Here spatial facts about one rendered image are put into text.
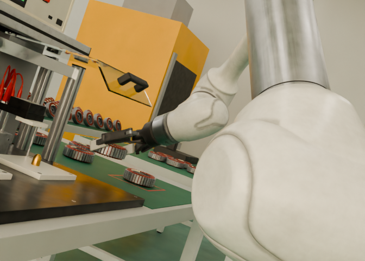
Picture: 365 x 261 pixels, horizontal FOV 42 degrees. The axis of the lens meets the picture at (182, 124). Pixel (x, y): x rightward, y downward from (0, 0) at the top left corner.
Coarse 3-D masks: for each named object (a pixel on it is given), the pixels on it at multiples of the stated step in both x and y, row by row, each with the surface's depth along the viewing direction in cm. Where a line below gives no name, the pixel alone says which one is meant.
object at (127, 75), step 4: (128, 72) 110; (124, 76) 110; (128, 76) 109; (132, 76) 110; (136, 76) 114; (120, 80) 110; (124, 80) 109; (128, 80) 110; (132, 80) 111; (136, 80) 112; (140, 80) 114; (144, 80) 118; (120, 84) 110; (124, 84) 111; (136, 84) 119; (140, 84) 115; (144, 84) 117; (136, 88) 118; (140, 88) 118; (144, 88) 119
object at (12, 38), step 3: (0, 33) 115; (3, 33) 114; (3, 36) 114; (6, 36) 114; (9, 36) 114; (12, 36) 114; (9, 39) 114; (12, 39) 115; (15, 39) 115; (18, 39) 116; (15, 42) 116; (18, 42) 117; (21, 42) 118; (24, 42) 119; (21, 45) 118; (24, 45) 119
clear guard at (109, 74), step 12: (48, 48) 116; (60, 48) 108; (72, 60) 132; (84, 60) 116; (96, 60) 105; (108, 72) 107; (120, 72) 115; (108, 84) 104; (132, 84) 119; (132, 96) 115; (144, 96) 124
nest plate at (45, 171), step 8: (0, 160) 107; (8, 160) 107; (16, 160) 111; (24, 160) 114; (16, 168) 106; (24, 168) 105; (32, 168) 107; (40, 168) 111; (48, 168) 114; (56, 168) 118; (32, 176) 104; (40, 176) 103; (48, 176) 106; (56, 176) 109; (64, 176) 112; (72, 176) 116
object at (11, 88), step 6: (6, 72) 117; (12, 72) 119; (12, 78) 115; (6, 84) 120; (12, 84) 119; (0, 90) 116; (6, 90) 115; (12, 90) 116; (18, 90) 119; (0, 96) 116; (6, 96) 115; (18, 96) 119; (6, 102) 115
